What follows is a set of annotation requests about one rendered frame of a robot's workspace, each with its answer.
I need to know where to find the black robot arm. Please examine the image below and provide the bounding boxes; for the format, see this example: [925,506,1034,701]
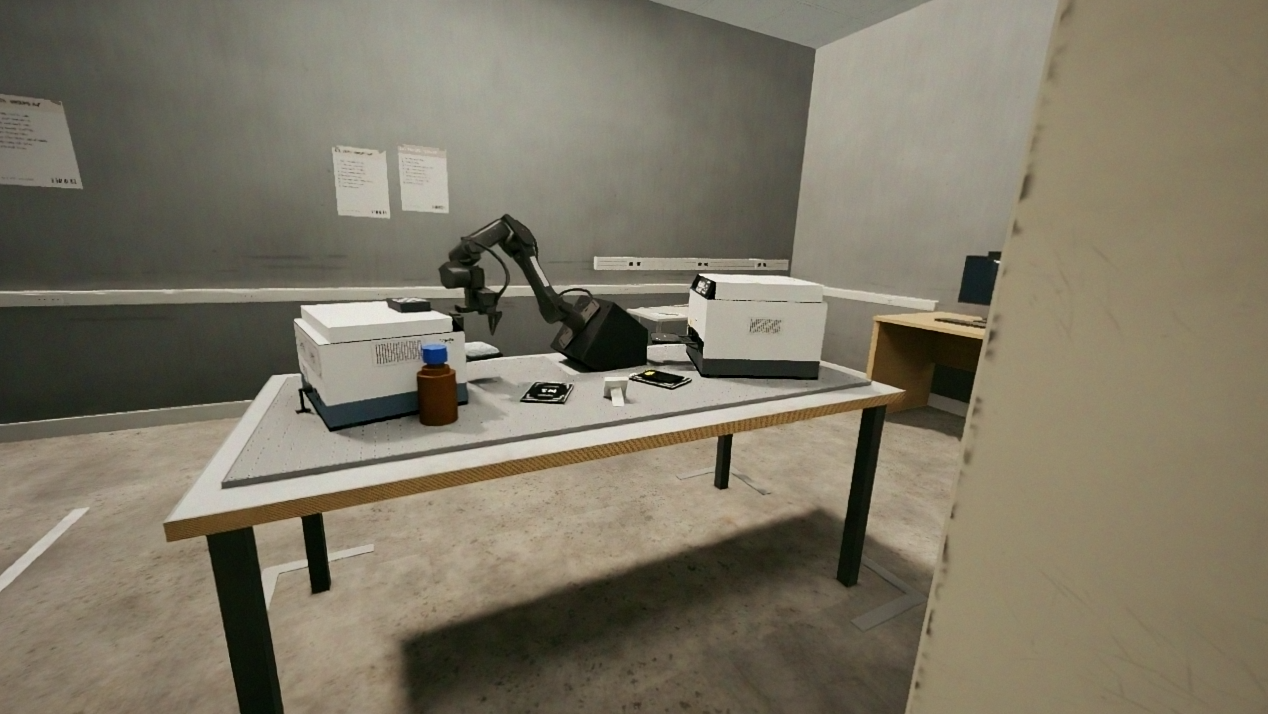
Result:
[437,214,601,349]

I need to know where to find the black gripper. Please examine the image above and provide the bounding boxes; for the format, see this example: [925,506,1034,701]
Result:
[448,303,502,336]

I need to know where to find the brown bottle with blue cap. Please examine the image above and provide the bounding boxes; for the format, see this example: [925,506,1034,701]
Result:
[416,344,458,426]

